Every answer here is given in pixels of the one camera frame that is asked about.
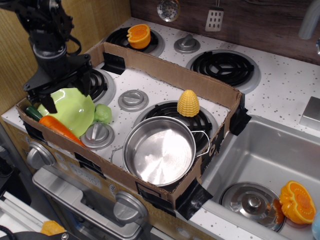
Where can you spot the grey stove knob centre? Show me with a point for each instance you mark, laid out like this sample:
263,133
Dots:
133,100

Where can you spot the black front right burner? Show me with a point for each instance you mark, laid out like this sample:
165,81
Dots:
203,124

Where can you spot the grey oven knob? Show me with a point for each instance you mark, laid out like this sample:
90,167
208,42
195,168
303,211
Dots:
39,156
128,209

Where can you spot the black front left burner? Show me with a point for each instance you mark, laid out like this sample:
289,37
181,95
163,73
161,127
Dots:
102,89

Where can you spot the grey oven knob left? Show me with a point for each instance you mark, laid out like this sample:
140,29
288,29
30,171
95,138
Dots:
39,156

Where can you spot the orange pepper half on stove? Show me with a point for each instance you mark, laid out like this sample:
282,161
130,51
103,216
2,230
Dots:
139,36

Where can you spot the silver faucet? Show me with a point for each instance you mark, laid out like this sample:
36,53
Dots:
310,20

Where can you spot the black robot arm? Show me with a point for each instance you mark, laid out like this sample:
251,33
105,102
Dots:
49,29

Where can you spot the silver oven door handle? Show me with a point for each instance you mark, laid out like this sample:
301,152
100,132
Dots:
88,212

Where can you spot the grey stove knob front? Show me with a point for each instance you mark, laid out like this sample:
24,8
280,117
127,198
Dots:
98,136

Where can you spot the black burner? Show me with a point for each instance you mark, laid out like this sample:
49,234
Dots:
102,89
203,124
154,48
233,68

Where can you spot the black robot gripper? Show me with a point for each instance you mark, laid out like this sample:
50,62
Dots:
57,70

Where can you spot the steel pot lid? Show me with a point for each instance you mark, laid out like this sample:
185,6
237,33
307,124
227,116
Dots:
255,202

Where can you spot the black back right burner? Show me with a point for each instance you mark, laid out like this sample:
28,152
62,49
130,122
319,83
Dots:
233,68

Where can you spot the hanging steel strainer ladle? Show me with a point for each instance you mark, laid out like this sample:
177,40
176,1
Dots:
168,10

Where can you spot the light green plastic plate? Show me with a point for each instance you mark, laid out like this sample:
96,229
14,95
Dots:
74,110

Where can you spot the hanging steel slotted spatula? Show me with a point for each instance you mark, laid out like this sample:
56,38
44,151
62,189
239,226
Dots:
215,17

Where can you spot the yellow toy corn cob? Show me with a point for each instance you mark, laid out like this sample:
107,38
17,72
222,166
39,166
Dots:
188,104

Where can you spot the brown cardboard fence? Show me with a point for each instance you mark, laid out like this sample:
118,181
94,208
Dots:
186,196

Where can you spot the stainless steel pot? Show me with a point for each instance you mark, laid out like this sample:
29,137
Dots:
159,150

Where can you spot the orange pepper half in sink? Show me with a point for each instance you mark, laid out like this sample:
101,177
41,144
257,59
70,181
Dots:
296,203

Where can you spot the green toy broccoli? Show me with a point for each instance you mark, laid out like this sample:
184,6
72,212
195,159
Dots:
103,114

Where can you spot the stainless steel sink basin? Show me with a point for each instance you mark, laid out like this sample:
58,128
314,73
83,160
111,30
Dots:
269,154

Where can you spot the grey stove knob back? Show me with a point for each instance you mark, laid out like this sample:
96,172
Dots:
187,45

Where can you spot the black back left burner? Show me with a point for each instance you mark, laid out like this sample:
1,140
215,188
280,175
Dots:
154,48

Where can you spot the grey oven knob right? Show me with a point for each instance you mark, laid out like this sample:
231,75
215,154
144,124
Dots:
128,209

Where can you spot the orange object bottom left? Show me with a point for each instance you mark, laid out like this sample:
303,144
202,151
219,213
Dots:
51,227

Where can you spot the grey stove knob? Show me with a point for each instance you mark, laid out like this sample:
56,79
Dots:
98,136
187,45
133,100

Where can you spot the orange toy carrot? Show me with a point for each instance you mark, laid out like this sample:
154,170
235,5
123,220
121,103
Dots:
52,123

